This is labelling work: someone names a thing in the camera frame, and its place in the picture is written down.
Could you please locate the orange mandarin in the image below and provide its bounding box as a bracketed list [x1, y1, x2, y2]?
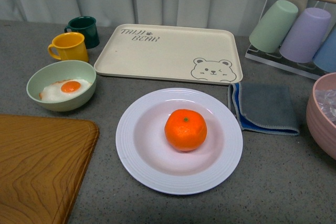
[164, 109, 207, 152]

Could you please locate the white round plate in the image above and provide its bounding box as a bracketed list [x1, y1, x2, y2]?
[115, 88, 243, 195]

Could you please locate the cream bear serving tray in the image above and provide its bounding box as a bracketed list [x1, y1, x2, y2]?
[94, 24, 243, 85]

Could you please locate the grey blue folded cloth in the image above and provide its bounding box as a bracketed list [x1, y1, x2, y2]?
[227, 82, 300, 136]

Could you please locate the light green bowl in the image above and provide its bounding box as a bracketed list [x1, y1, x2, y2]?
[26, 60, 96, 112]

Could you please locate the fried egg toy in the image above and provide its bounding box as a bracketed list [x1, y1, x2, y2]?
[39, 79, 92, 102]

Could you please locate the dark green mug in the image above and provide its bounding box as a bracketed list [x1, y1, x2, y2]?
[64, 16, 100, 49]

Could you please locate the yellow mug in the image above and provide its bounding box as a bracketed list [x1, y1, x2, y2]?
[48, 32, 89, 62]

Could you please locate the green plastic cup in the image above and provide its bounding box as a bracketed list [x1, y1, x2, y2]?
[249, 0, 298, 53]

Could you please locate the wooden cutting board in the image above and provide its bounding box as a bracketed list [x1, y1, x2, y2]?
[1, 114, 99, 223]

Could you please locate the purple plastic cup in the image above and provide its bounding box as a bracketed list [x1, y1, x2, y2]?
[279, 7, 331, 63]

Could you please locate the pink bowl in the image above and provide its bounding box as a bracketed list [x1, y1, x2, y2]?
[306, 72, 335, 159]

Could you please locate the clear ice cubes pile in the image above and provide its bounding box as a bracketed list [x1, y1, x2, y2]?
[315, 89, 335, 124]

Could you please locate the blue plastic cup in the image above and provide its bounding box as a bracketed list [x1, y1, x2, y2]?
[313, 26, 336, 72]

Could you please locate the beige plastic cup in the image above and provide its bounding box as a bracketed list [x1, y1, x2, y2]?
[287, 0, 308, 15]

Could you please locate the white cup rack wooden handle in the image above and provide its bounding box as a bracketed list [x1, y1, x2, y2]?
[245, 0, 335, 80]

